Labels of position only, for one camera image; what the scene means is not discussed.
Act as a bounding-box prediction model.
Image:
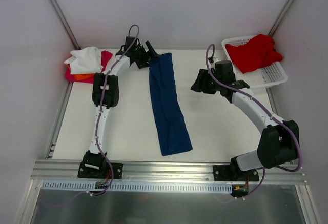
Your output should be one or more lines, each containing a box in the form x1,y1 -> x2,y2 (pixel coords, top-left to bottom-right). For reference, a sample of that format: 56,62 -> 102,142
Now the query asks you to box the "left aluminium frame post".
48,0 -> 80,50

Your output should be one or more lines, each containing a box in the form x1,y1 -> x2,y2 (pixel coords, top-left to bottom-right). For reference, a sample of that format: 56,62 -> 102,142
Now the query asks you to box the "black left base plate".
77,162 -> 123,179

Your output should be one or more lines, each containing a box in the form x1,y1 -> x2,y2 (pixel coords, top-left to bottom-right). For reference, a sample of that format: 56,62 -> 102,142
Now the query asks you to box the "aluminium frame post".
268,0 -> 296,37
48,0 -> 80,50

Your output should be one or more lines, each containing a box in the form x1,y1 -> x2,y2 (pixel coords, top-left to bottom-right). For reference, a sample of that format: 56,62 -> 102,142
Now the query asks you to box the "blue cartoon print t-shirt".
149,53 -> 193,156

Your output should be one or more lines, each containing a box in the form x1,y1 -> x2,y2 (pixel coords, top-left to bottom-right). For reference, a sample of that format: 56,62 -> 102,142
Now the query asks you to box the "pink folded t-shirt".
64,50 -> 114,85

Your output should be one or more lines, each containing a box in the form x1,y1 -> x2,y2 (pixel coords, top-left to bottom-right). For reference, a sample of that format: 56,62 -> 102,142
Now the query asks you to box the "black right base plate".
213,165 -> 259,182

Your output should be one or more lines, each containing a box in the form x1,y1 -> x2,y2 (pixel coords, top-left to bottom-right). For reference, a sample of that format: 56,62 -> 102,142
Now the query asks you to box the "white perforated plastic basket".
221,35 -> 288,89

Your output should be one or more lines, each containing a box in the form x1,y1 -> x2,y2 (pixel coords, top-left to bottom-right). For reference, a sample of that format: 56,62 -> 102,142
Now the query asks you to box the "aluminium mounting rail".
30,159 -> 309,185

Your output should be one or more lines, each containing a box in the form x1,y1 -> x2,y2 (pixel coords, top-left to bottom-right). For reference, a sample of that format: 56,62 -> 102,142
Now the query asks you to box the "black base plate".
213,165 -> 259,182
77,162 -> 123,179

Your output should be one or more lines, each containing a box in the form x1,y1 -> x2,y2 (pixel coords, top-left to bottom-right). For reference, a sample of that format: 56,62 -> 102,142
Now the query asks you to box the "red t-shirt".
224,34 -> 283,74

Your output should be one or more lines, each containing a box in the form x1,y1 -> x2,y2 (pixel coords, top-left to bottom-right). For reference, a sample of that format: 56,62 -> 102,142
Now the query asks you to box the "right aluminium frame post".
268,0 -> 296,37

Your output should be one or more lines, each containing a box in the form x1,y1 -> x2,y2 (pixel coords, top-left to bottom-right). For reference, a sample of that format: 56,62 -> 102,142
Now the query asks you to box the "orange folded t-shirt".
65,65 -> 95,83

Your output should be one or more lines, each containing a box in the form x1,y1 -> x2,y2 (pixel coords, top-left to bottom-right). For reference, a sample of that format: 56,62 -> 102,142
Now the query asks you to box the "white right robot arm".
191,60 -> 301,181

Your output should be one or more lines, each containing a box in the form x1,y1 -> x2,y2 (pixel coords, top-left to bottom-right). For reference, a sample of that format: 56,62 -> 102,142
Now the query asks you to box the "white slotted cable duct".
42,180 -> 233,194

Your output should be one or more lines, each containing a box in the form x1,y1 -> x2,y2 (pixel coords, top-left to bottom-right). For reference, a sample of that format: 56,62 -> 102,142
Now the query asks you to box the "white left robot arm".
82,36 -> 159,178

